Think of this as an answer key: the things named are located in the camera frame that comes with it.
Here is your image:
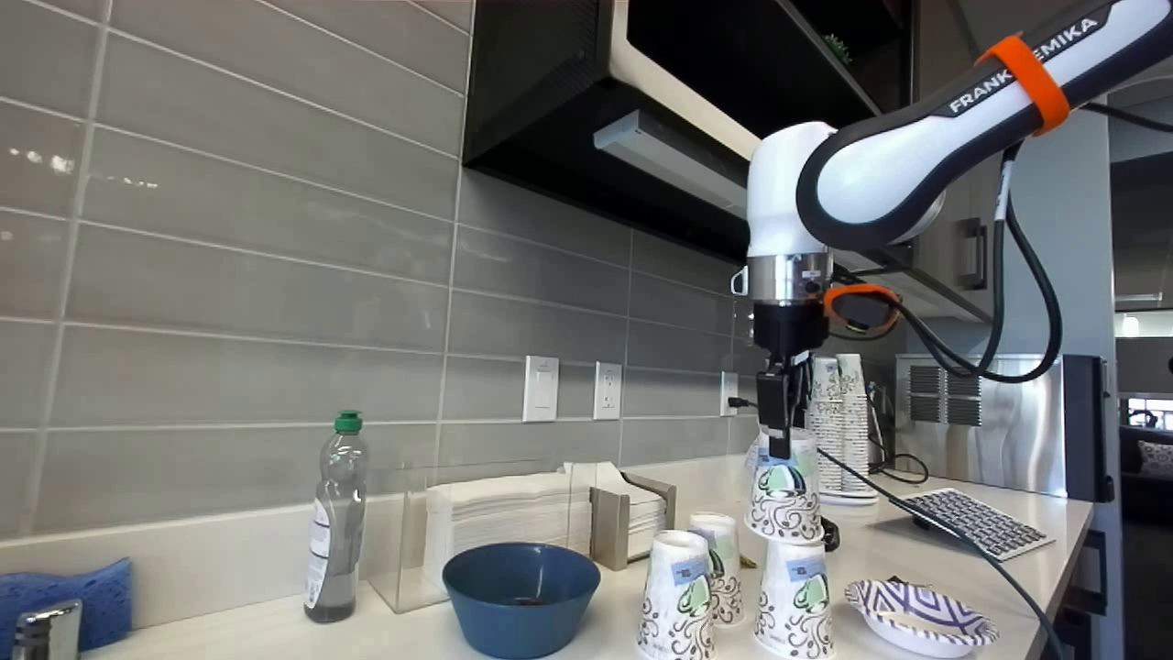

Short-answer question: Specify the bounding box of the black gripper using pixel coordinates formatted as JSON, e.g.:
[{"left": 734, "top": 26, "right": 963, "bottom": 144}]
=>
[{"left": 750, "top": 304, "right": 820, "bottom": 461}]

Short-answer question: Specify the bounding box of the patterned paper coffee cup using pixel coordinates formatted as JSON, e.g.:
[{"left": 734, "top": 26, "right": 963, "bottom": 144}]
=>
[
  {"left": 743, "top": 423, "right": 828, "bottom": 548},
  {"left": 750, "top": 540, "right": 837, "bottom": 660},
  {"left": 686, "top": 508, "right": 749, "bottom": 632},
  {"left": 634, "top": 526, "right": 718, "bottom": 660}
]

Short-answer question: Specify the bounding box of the tall stack of paper cups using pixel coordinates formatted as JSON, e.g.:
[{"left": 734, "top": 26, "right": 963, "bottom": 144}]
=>
[{"left": 807, "top": 347, "right": 872, "bottom": 496}]

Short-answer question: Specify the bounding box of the white napkin stack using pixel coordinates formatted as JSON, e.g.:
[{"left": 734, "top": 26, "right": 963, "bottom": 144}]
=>
[{"left": 607, "top": 471, "right": 675, "bottom": 562}]

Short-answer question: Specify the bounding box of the gray keyboard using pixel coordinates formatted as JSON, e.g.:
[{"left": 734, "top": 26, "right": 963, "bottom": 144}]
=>
[{"left": 910, "top": 486, "right": 1054, "bottom": 565}]

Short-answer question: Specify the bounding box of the stainless steel appliance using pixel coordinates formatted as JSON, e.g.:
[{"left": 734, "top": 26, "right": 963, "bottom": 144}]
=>
[{"left": 895, "top": 347, "right": 1075, "bottom": 502}]

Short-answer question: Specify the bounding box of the blue patterned paper plate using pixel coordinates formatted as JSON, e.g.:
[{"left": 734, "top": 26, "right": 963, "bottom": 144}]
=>
[{"left": 842, "top": 574, "right": 998, "bottom": 660}]

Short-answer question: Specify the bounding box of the under-cabinet light bar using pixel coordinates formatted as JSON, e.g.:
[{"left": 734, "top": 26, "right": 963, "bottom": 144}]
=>
[{"left": 591, "top": 108, "right": 756, "bottom": 224}]

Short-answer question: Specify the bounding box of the clear box of white napkins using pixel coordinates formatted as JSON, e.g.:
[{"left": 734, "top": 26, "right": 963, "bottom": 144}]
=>
[{"left": 363, "top": 471, "right": 598, "bottom": 617}]

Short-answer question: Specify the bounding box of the blue bowl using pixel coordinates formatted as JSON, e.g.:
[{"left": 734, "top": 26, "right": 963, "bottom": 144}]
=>
[{"left": 441, "top": 540, "right": 605, "bottom": 660}]

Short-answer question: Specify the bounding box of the dark overhead cabinet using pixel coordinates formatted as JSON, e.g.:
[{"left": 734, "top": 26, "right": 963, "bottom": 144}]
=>
[{"left": 460, "top": 0, "right": 914, "bottom": 269}]

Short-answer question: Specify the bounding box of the clear dish soap bottle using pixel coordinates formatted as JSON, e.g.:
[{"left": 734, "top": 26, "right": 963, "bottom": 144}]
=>
[{"left": 299, "top": 407, "right": 374, "bottom": 626}]

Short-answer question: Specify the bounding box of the blue sponge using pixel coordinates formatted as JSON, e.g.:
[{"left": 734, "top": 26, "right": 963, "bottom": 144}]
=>
[{"left": 0, "top": 556, "right": 139, "bottom": 655}]

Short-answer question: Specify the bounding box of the thin black cable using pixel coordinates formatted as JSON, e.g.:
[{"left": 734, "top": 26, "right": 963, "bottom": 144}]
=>
[{"left": 812, "top": 444, "right": 1063, "bottom": 651}]

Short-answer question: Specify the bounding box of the white wall switch plate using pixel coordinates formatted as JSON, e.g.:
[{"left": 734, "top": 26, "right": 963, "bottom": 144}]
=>
[{"left": 520, "top": 351, "right": 565, "bottom": 424}]

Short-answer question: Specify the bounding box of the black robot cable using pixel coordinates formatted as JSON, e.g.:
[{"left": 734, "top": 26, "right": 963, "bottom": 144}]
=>
[{"left": 895, "top": 144, "right": 1068, "bottom": 390}]

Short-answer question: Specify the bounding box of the orange cable strap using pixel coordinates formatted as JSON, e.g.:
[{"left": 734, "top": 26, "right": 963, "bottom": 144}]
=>
[{"left": 980, "top": 33, "right": 1077, "bottom": 136}]

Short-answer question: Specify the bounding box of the chrome faucet handle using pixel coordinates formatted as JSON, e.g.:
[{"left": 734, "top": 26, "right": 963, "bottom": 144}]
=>
[{"left": 7, "top": 598, "right": 86, "bottom": 660}]

